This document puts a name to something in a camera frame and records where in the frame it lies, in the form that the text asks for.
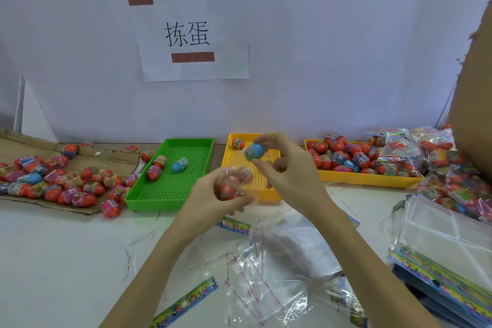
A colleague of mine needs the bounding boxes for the person's left hand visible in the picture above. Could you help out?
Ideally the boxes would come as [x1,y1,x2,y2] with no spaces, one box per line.
[173,166,255,242]

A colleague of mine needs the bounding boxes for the person's right hand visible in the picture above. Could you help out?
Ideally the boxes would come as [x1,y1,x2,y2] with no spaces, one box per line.
[252,132,336,221]

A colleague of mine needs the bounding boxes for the clear plastic bag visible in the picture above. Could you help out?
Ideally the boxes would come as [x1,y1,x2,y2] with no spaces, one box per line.
[215,164,283,217]

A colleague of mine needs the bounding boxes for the blue toy egg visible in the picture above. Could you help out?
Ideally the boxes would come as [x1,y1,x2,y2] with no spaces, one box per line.
[244,143,265,161]

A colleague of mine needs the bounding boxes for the person's left forearm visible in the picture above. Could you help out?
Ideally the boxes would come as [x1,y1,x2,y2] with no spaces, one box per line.
[99,224,201,328]

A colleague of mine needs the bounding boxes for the person's right forearm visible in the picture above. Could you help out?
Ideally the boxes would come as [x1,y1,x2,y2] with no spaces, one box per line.
[307,199,443,328]

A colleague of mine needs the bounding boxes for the small yellow plastic tray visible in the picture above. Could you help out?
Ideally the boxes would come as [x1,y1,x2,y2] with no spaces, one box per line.
[221,133,286,202]

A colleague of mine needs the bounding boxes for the short colourful header card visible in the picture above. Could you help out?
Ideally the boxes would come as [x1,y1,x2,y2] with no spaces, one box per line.
[217,217,251,236]

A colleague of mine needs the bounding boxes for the green plastic tray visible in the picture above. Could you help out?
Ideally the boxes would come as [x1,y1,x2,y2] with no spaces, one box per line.
[124,138,215,212]

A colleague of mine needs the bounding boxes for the heap of eggs in tray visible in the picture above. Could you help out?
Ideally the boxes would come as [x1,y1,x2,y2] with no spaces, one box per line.
[306,134,414,178]

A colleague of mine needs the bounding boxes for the heap of empty clear bags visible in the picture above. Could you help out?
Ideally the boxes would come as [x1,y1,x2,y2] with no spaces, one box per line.
[180,203,367,328]

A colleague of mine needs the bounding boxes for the large yellow plastic tray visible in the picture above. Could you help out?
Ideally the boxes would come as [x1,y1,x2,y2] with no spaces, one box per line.
[304,139,424,189]

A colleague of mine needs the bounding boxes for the long colourful header card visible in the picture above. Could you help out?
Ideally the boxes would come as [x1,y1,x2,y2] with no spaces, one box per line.
[149,276,219,328]

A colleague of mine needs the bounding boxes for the scattered thin peel strips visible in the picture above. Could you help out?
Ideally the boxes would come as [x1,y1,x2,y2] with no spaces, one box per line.
[124,230,159,276]

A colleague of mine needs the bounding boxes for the flattened cardboard sheet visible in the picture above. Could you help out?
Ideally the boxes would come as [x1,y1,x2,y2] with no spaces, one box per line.
[0,130,141,217]

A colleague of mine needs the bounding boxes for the white paper sign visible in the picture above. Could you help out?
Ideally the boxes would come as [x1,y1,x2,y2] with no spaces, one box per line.
[127,0,251,83]

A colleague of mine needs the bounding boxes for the pile of wrapped capsule eggs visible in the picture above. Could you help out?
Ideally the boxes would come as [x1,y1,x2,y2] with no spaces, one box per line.
[0,142,140,219]

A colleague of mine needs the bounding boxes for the pile of bagged eggs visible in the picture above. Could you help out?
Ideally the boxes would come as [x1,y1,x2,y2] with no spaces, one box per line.
[365,123,492,221]

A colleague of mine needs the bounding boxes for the stack of clear header bags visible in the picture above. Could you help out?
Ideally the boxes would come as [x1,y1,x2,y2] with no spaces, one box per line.
[387,193,492,328]

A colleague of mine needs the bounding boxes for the brown cardboard box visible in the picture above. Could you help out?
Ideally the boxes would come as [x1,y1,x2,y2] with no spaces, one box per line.
[447,5,492,175]

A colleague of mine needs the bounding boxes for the white foam board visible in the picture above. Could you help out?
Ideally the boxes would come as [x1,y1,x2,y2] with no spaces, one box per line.
[13,76,59,144]

